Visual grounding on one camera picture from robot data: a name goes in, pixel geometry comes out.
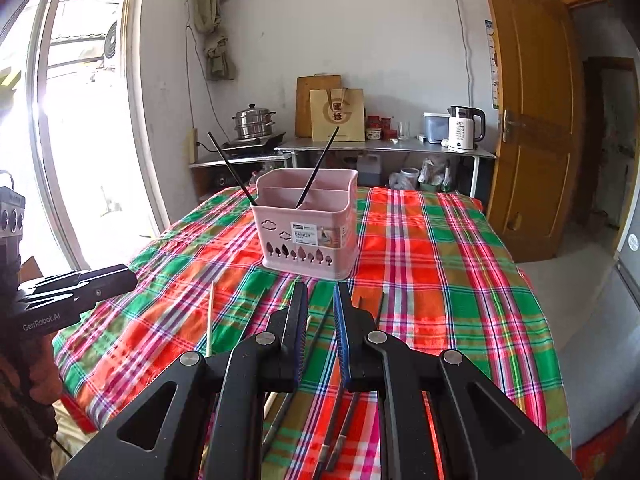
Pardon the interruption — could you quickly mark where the steel kitchen shelf table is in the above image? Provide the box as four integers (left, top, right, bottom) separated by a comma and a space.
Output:
276, 138, 497, 198

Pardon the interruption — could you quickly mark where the person's left hand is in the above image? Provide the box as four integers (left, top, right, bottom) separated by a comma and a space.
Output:
1, 335, 63, 406

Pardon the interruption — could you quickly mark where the plaid tablecloth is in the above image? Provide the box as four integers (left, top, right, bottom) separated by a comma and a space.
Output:
53, 188, 572, 479

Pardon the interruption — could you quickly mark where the black induction cooker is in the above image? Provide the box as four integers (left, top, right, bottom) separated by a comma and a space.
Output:
221, 132, 285, 157

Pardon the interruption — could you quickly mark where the low steel side shelf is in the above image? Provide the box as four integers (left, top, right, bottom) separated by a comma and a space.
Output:
188, 152, 294, 201

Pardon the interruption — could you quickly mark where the brown wooden door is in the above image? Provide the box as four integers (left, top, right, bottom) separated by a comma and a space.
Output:
487, 0, 585, 262

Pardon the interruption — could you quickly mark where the stainless steel steamer pot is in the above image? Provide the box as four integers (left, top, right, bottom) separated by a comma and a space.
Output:
233, 103, 276, 140

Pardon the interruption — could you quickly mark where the pink plastic utensil basket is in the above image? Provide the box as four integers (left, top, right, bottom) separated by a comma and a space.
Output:
252, 168, 358, 281

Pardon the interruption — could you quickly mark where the hanging green cloth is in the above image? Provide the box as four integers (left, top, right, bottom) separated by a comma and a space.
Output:
193, 0, 236, 81

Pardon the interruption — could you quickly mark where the tan paper gift bag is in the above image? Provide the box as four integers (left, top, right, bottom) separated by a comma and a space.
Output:
309, 88, 366, 142

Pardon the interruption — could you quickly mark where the white electric kettle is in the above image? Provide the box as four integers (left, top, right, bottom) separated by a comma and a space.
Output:
447, 105, 486, 151

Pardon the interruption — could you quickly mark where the translucent blue storage container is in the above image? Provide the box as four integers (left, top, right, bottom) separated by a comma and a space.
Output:
423, 113, 449, 144

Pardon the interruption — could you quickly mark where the wooden cutting board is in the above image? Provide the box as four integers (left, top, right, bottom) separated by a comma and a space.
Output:
294, 74, 342, 138

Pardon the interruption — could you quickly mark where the clear drinking glass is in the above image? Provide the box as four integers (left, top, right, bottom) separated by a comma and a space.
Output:
397, 122, 410, 140

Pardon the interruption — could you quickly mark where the red lidded jar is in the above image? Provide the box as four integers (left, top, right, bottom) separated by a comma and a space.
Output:
366, 116, 383, 141

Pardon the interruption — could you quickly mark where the white window frame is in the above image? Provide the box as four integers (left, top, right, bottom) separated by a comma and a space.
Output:
0, 0, 174, 271

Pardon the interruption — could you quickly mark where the wall power socket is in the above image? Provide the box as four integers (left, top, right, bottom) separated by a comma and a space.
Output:
186, 128, 198, 165

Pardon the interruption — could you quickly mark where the wall calendar poster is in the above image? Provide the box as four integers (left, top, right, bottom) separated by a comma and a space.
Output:
485, 20, 500, 110

